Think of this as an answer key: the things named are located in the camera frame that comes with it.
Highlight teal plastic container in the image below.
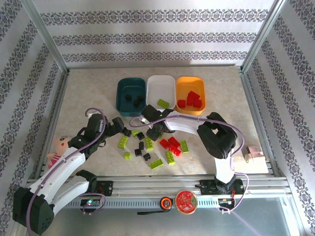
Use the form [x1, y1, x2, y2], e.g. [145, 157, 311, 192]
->
[115, 77, 148, 118]

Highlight pink plush toy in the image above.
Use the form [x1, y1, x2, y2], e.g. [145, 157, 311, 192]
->
[47, 136, 72, 170]

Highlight white plastic container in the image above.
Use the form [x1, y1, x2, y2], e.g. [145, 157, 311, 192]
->
[146, 74, 177, 114]

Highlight orange plastic container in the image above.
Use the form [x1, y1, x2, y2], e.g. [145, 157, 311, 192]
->
[175, 76, 206, 116]

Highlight small lit circuit board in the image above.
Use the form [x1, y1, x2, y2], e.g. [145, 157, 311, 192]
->
[80, 199, 101, 207]

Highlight black orange tape measure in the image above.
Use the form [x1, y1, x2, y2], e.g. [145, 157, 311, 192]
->
[159, 196, 174, 210]

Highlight round red gold tin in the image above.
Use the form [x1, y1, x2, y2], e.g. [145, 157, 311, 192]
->
[174, 189, 198, 215]

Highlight grey metal sheet panel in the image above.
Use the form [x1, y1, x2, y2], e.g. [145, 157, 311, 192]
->
[24, 196, 305, 236]

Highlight small tan box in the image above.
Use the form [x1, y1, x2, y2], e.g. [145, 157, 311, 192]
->
[242, 145, 266, 163]

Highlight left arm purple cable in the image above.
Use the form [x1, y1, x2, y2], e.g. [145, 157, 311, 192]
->
[26, 107, 108, 236]

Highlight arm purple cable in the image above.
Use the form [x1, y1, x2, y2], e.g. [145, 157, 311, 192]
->
[26, 107, 108, 236]
[129, 114, 249, 214]

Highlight aluminium side frame rail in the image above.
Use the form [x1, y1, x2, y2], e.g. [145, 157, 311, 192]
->
[238, 68, 283, 177]
[33, 70, 71, 181]

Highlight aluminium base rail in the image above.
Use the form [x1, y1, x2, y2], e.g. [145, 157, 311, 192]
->
[26, 175, 289, 199]

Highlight aluminium rear frame rail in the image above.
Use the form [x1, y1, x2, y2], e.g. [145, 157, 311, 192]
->
[66, 64, 243, 70]

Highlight grey slotted cable duct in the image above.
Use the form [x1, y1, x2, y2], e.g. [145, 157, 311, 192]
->
[66, 198, 222, 209]

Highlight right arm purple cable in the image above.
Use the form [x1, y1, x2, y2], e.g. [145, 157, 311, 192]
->
[129, 114, 249, 214]

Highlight wired connector board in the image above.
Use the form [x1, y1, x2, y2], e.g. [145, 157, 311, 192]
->
[218, 196, 236, 206]

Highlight aluminium frame post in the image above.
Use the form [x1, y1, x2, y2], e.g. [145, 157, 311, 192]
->
[21, 0, 71, 74]
[240, 0, 287, 74]

